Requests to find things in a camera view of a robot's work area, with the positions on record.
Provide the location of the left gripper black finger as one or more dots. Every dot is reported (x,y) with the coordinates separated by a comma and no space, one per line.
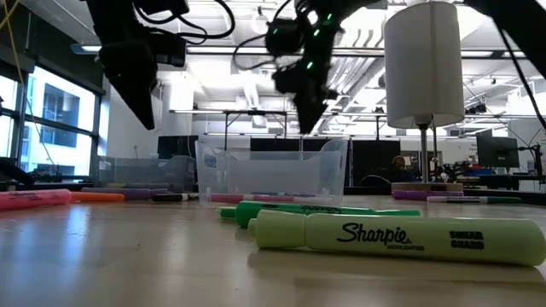
(150,98)
(130,91)

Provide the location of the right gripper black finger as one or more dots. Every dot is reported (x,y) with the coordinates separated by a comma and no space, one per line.
(313,111)
(301,113)

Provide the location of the clear plastic bin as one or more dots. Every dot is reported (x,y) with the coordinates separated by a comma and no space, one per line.
(273,175)

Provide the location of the purple white whiteboard marker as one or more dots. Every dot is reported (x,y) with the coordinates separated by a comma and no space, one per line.
(277,193)

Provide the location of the purple highlighter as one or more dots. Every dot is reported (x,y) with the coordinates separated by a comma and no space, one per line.
(426,195)
(145,194)

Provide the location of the dark green highlighter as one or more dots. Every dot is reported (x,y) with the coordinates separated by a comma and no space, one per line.
(273,209)

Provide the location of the black white marker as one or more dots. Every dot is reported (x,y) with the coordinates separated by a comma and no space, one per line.
(170,197)

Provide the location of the pink white whiteboard marker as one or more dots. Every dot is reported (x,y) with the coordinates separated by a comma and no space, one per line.
(239,198)

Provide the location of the orange highlighter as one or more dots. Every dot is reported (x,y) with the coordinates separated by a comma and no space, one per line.
(100,197)

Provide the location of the green thin marker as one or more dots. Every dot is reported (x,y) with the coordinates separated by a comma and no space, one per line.
(226,213)

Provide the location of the pink highlighter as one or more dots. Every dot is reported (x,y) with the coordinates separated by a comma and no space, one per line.
(34,199)

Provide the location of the light green Sharpie highlighter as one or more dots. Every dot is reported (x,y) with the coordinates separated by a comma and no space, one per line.
(384,239)

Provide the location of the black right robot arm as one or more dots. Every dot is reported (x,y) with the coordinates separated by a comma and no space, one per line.
(529,30)

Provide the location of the black monitor on arm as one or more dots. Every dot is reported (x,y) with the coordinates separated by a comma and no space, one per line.
(497,151)

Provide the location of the black monitor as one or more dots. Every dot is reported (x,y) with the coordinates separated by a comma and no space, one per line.
(177,147)

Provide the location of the large window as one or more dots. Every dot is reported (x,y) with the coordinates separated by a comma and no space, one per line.
(64,106)

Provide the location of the dark grey plastic bin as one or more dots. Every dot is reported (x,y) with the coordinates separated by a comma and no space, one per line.
(145,172)

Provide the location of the black partition panel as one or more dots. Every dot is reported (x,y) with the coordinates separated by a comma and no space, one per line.
(371,162)

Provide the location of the overhead light bar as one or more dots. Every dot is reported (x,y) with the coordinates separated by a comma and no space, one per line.
(213,50)

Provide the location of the person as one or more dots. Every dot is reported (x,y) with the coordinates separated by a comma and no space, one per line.
(401,168)

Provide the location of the white shade table lamp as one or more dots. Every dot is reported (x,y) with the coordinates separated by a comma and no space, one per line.
(422,64)

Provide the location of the small black background robot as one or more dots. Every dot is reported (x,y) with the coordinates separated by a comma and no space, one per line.
(448,172)

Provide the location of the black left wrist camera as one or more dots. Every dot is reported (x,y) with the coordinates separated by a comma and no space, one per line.
(168,49)

